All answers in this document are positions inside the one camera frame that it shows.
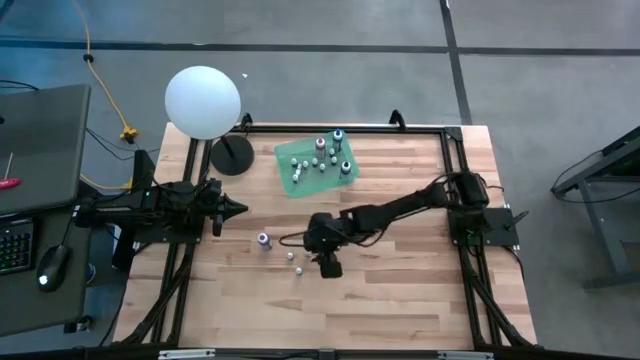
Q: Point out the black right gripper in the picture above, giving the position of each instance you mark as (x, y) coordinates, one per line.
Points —
(322, 232)

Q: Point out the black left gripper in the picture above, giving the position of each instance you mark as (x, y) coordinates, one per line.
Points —
(215, 209)

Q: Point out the large purple-capped colouring bottle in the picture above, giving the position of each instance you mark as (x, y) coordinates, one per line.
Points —
(262, 238)

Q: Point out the large black-capped colouring bottle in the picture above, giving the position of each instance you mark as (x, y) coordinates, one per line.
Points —
(346, 166)

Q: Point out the large pink-capped colouring bottle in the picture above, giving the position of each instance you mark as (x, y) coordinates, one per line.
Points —
(320, 144)

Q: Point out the large blue-capped colouring bottle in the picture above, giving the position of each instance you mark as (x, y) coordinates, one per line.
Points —
(338, 135)

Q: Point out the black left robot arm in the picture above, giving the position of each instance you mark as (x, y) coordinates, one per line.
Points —
(125, 205)

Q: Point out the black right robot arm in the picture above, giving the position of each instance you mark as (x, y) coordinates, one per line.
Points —
(395, 207)

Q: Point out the white globe lamp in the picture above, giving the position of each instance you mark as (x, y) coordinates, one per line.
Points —
(202, 102)

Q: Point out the black computer mouse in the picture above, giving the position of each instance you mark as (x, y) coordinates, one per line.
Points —
(52, 267)

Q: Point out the dark grey laptop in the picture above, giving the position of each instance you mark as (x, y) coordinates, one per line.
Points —
(45, 145)

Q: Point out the dark grey side desk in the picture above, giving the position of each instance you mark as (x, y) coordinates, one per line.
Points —
(50, 310)

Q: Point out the backlit keyboard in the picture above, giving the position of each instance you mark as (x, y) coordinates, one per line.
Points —
(15, 250)

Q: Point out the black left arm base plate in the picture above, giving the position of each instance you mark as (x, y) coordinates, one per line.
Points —
(160, 237)

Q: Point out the black aluminium table frame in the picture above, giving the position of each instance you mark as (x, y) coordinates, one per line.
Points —
(260, 129)

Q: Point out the black frame clamp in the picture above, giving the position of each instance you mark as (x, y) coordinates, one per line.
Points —
(397, 119)
(246, 121)

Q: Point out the black upright bracket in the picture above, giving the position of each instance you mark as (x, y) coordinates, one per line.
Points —
(144, 161)

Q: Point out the silver aluminium bracket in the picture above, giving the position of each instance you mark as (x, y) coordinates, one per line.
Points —
(465, 355)
(185, 354)

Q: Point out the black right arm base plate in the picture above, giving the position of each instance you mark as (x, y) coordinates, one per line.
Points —
(500, 227)

